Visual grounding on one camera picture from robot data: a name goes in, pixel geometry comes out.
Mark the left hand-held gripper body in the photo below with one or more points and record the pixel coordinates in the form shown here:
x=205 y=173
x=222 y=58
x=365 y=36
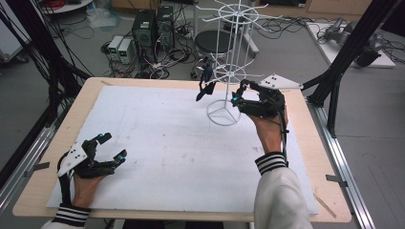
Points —
x=74 y=159

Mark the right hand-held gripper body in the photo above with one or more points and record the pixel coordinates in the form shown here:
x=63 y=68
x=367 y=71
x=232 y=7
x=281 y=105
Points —
x=270 y=101

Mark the black bow tie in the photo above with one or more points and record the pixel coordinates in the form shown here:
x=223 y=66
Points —
x=207 y=87

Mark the person's right hand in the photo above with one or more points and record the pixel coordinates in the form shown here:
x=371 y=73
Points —
x=270 y=133

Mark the person's left hand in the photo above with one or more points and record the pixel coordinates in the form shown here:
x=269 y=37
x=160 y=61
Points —
x=84 y=191

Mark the light wooden table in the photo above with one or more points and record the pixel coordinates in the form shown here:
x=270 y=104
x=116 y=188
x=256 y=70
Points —
x=304 y=127

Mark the white foam mat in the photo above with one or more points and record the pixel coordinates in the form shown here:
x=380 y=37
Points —
x=153 y=127

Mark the black round stool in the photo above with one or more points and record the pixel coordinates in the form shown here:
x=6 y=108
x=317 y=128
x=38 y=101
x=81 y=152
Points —
x=207 y=41

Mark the white floor platform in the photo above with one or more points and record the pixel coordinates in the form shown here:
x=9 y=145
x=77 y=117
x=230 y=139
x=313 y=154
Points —
x=331 y=54

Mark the white power supply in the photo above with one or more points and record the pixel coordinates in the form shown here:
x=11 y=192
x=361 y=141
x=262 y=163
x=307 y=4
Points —
x=114 y=46
x=125 y=51

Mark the slim black computer tower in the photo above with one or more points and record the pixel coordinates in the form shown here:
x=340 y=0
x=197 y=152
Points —
x=165 y=28

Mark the large black computer tower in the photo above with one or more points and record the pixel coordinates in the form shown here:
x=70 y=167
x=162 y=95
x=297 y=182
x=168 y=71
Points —
x=144 y=35

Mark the wooden cabinet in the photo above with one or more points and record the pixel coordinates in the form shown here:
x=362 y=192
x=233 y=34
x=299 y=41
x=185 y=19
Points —
x=334 y=6

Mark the thin wooden strip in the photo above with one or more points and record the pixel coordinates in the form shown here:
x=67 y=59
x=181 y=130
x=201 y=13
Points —
x=324 y=205

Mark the clear plastic bag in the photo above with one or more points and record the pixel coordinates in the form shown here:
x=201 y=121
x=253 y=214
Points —
x=102 y=19

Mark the white case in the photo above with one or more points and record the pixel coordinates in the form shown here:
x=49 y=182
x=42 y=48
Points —
x=9 y=41

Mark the white round table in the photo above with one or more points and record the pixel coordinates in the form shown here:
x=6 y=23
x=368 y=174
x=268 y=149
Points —
x=73 y=7

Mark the grey metal bracket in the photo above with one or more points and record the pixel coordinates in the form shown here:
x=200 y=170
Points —
x=36 y=168
x=336 y=180

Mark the aluminium rail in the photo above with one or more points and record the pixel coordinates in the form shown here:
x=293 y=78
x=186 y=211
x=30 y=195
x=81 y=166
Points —
x=340 y=159
x=28 y=156

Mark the black frame strut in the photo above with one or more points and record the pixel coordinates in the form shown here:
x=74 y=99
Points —
x=356 y=44

